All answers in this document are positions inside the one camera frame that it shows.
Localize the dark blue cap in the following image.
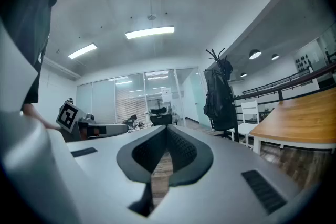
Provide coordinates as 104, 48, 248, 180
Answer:
222, 58, 234, 81

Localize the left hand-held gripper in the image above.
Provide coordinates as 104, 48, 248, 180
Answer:
55, 97, 129, 141

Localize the black metal balcony railing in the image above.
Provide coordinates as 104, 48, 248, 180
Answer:
241, 68, 313, 97

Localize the black metal coat rack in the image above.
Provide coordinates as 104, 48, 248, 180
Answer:
205, 47, 241, 143

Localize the person's dark shirt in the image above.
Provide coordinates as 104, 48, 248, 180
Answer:
0, 0, 69, 113

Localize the white paper notice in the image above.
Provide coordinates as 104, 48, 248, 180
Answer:
160, 88, 173, 103

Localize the glass partition wall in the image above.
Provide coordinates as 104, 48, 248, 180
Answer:
76, 67, 208, 126

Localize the wooden top white table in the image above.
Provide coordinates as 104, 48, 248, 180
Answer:
249, 88, 336, 155

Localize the white wooden chair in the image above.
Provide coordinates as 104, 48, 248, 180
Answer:
232, 100, 260, 150

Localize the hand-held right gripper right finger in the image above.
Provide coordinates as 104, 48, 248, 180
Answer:
151, 124, 301, 224

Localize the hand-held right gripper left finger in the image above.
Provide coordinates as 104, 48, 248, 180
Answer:
65, 124, 167, 208

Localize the dark wooden handrail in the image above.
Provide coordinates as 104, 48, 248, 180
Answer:
233, 62, 336, 103

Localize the rectangular ceiling light panel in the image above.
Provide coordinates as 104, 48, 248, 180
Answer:
68, 43, 98, 59
124, 25, 175, 40

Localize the person's left forearm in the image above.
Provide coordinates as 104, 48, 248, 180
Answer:
23, 103, 62, 131

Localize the black backpack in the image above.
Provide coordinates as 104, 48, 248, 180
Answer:
203, 68, 235, 120

